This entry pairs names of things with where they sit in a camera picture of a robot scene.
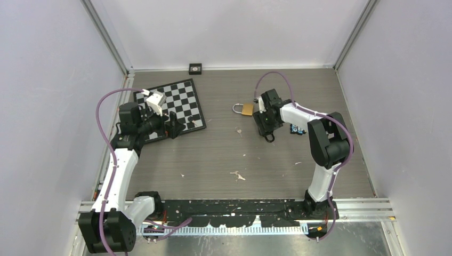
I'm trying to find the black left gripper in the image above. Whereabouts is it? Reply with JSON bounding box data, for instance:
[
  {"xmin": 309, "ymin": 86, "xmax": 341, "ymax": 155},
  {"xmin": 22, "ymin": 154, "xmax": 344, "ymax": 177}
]
[{"xmin": 137, "ymin": 105, "xmax": 185, "ymax": 139}]

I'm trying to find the black head key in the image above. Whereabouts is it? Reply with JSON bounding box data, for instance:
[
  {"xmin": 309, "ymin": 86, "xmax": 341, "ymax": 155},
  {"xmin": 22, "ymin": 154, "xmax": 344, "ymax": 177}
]
[{"xmin": 188, "ymin": 116, "xmax": 197, "ymax": 127}]

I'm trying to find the black Kaijing padlock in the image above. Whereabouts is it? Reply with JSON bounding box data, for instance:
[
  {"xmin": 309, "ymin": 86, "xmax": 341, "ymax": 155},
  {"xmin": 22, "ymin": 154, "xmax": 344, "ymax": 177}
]
[{"xmin": 262, "ymin": 131, "xmax": 275, "ymax": 143}]

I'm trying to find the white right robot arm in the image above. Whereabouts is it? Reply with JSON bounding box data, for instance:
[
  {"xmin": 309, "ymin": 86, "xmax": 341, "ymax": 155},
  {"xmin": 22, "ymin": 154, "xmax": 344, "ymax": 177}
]
[{"xmin": 253, "ymin": 89, "xmax": 354, "ymax": 219}]

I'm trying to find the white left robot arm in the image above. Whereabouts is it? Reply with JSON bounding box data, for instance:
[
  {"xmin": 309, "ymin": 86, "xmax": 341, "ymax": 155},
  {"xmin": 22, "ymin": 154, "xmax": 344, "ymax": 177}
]
[{"xmin": 78, "ymin": 102, "xmax": 185, "ymax": 255}]

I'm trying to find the brass padlock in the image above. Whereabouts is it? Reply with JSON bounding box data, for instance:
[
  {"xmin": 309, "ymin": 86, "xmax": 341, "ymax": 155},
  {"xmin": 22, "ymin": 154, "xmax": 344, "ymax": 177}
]
[{"xmin": 232, "ymin": 103, "xmax": 254, "ymax": 116}]

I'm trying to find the black white chessboard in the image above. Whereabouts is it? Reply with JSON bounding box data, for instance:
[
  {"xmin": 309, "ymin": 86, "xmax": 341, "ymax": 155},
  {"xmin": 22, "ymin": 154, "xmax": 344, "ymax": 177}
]
[{"xmin": 133, "ymin": 78, "xmax": 207, "ymax": 143}]

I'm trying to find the small black square box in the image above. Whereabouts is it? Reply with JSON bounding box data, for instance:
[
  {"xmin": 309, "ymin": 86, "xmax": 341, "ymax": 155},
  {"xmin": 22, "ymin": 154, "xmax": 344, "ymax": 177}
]
[{"xmin": 188, "ymin": 63, "xmax": 202, "ymax": 75}]

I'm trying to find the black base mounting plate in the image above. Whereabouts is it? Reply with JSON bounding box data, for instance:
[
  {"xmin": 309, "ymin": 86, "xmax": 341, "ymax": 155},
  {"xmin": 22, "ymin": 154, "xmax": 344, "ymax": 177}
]
[{"xmin": 147, "ymin": 199, "xmax": 333, "ymax": 228}]

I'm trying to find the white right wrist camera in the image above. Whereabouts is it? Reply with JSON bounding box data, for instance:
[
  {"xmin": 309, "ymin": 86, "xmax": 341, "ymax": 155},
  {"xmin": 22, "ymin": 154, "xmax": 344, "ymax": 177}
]
[{"xmin": 256, "ymin": 96, "xmax": 267, "ymax": 113}]

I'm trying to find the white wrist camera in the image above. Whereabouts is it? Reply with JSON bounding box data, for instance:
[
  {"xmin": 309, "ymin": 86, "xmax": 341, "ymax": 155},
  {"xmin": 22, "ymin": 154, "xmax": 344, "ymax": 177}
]
[
  {"xmin": 256, "ymin": 96, "xmax": 267, "ymax": 113},
  {"xmin": 146, "ymin": 91, "xmax": 167, "ymax": 116}
]

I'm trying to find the small silver key with ring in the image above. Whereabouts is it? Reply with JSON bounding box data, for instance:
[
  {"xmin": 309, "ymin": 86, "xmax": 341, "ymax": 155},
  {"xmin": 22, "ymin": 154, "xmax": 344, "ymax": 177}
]
[{"xmin": 236, "ymin": 128, "xmax": 243, "ymax": 138}]

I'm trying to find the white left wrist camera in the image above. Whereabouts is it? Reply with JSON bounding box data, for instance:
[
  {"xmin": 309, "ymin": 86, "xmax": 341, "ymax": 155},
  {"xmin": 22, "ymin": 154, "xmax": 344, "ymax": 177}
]
[{"xmin": 146, "ymin": 91, "xmax": 167, "ymax": 116}]

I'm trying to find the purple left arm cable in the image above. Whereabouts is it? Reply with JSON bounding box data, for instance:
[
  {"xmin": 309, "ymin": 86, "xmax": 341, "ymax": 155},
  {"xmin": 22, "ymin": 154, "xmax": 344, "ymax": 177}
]
[{"xmin": 96, "ymin": 87, "xmax": 193, "ymax": 256}]

